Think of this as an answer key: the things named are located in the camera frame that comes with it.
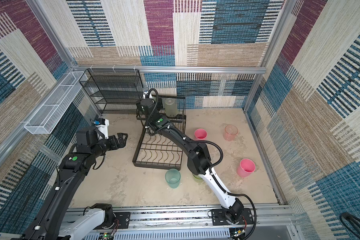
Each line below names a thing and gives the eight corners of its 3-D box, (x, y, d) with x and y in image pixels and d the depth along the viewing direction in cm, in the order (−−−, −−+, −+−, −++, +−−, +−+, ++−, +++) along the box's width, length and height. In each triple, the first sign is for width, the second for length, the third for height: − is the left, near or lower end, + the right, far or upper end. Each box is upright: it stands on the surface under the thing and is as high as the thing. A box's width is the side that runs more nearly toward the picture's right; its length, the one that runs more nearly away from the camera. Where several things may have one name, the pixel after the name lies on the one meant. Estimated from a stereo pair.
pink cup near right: (236, 178, 88) (242, 171, 80) (234, 165, 93) (238, 158, 85) (250, 178, 88) (257, 171, 80) (247, 165, 93) (253, 158, 85)
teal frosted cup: (166, 188, 85) (164, 181, 77) (167, 176, 89) (165, 168, 81) (180, 188, 85) (180, 181, 77) (180, 176, 89) (180, 168, 81)
